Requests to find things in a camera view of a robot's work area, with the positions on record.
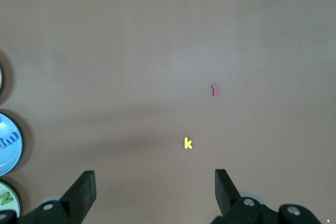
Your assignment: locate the brown table cover sheet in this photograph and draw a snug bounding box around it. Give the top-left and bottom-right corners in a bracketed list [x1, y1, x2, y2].
[0, 0, 336, 224]

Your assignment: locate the green letter N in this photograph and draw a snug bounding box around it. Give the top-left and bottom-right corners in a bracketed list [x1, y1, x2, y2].
[0, 193, 13, 206]

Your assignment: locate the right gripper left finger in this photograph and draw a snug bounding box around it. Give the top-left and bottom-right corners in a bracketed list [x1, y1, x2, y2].
[0, 170, 97, 224]

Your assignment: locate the green plate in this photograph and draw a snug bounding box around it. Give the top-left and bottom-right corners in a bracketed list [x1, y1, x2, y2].
[0, 180, 21, 216]

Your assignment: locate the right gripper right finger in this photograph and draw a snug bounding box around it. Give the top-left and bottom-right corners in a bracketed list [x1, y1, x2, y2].
[211, 168, 322, 224]

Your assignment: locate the blue letter E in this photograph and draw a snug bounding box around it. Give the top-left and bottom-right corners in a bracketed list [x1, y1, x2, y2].
[6, 131, 19, 146]

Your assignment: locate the blue plate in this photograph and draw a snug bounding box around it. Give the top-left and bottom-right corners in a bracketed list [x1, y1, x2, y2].
[0, 113, 25, 177]

